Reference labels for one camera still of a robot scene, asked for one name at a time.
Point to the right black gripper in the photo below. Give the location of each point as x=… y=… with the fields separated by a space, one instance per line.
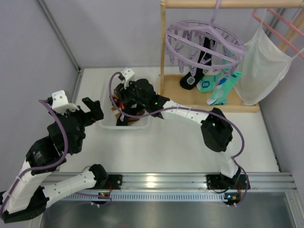
x=126 y=99

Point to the wooden rack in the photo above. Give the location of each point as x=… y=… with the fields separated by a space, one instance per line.
x=168 y=84

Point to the red yellow argyle sock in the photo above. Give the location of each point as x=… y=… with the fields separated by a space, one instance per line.
x=119 y=103

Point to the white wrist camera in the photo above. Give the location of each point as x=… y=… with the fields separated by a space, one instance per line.
x=60 y=103
x=126 y=75

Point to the pink clothes hanger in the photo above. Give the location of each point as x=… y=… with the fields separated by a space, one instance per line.
x=287 y=31

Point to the white plastic basket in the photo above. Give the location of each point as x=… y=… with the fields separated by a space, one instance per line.
x=113 y=119

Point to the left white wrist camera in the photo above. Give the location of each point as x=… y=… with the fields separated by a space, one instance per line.
x=60 y=103

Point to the purple round clip hanger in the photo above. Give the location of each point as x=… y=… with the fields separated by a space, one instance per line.
x=198 y=44

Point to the aluminium mounting rail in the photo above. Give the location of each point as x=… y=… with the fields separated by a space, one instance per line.
x=259 y=181

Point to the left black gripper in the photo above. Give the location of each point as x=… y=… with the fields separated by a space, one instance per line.
x=86 y=114

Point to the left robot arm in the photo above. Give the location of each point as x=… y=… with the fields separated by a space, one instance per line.
x=27 y=198

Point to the grey slotted cable duct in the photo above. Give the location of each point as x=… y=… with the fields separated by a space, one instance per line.
x=145 y=196

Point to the white mesh laundry bag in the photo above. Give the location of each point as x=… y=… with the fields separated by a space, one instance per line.
x=263 y=66

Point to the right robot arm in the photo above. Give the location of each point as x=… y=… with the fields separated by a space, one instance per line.
x=215 y=128

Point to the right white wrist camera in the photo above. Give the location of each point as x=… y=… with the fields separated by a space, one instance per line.
x=126 y=75

